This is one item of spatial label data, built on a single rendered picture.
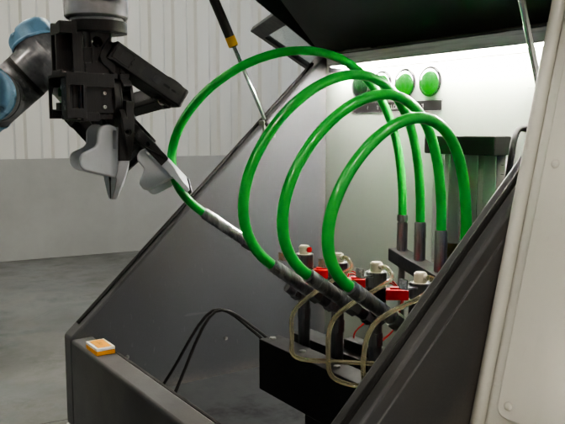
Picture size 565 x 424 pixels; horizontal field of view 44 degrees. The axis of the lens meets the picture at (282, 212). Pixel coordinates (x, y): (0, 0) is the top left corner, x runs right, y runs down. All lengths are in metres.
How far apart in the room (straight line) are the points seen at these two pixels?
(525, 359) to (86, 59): 0.59
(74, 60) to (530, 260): 0.55
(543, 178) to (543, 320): 0.15
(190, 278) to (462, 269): 0.66
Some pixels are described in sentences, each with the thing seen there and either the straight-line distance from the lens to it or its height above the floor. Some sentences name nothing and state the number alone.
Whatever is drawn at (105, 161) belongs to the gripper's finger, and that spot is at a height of 1.26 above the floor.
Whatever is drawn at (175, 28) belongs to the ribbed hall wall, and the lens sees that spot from 7.83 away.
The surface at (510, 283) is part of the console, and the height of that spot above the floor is 1.14.
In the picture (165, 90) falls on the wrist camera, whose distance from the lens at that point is 0.91.
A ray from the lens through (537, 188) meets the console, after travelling 0.80.
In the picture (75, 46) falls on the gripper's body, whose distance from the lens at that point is 0.87.
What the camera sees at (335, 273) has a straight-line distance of 0.78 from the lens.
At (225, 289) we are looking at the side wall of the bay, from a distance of 1.36.
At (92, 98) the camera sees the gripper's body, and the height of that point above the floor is 1.34.
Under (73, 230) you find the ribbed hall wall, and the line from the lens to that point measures 7.53.
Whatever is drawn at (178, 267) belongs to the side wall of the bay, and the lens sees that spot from 1.31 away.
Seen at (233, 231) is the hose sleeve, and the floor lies 1.14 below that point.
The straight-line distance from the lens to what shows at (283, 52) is 1.12.
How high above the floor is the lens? 1.30
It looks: 7 degrees down
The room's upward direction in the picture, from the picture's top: straight up
